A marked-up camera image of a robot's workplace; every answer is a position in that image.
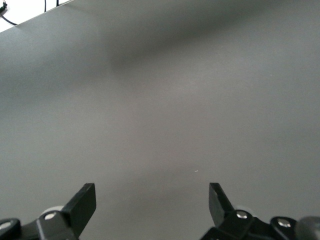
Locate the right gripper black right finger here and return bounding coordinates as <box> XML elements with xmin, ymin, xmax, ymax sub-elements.
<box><xmin>199</xmin><ymin>182</ymin><xmax>302</xmax><ymax>240</ymax></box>

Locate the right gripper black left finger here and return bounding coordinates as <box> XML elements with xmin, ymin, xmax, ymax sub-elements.
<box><xmin>0</xmin><ymin>182</ymin><xmax>97</xmax><ymax>240</ymax></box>

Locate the black curved cable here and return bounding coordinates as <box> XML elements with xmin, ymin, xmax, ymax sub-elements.
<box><xmin>0</xmin><ymin>11</ymin><xmax>19</xmax><ymax>26</ymax></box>

